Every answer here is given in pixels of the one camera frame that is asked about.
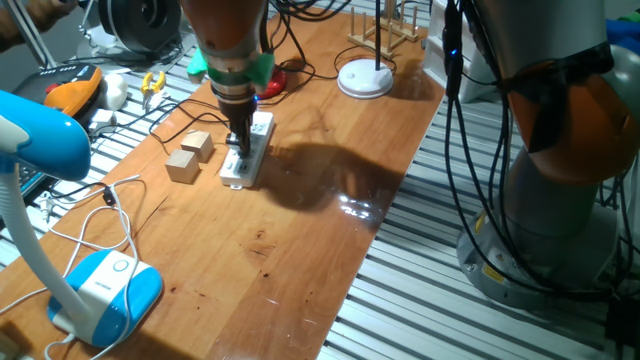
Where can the brown sleeved forearm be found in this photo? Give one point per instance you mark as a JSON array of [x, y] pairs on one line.
[[47, 9]]

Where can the wooden peg rack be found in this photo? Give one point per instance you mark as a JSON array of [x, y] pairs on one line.
[[387, 30]]

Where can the white power strip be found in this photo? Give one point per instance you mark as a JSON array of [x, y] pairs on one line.
[[250, 160]]

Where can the black filament spool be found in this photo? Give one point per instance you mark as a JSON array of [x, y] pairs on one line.
[[140, 22]]

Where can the blue white desk lamp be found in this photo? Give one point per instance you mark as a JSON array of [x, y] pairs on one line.
[[45, 135]]

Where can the blue plastic bag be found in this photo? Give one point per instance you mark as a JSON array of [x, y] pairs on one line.
[[622, 32]]

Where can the red desk lamp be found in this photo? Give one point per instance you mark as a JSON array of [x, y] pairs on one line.
[[275, 85]]

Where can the white power adapter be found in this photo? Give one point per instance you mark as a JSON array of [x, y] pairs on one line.
[[102, 120]]

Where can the white plastic box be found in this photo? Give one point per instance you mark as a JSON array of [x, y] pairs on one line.
[[435, 55]]

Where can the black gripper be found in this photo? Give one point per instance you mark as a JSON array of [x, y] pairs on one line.
[[239, 110]]

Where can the light wooden block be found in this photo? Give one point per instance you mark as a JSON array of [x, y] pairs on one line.
[[198, 145], [182, 166]]

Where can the brown wooden board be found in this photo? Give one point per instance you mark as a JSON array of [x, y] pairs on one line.
[[250, 250]]

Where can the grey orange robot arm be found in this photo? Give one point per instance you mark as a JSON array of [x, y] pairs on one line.
[[550, 125]]

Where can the aluminium frame bar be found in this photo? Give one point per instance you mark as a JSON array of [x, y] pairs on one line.
[[32, 35]]

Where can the white rounded object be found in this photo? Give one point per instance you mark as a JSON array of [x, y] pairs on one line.
[[115, 92]]

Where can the orange black teach pendant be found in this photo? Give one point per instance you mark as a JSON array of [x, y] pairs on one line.
[[65, 90]]

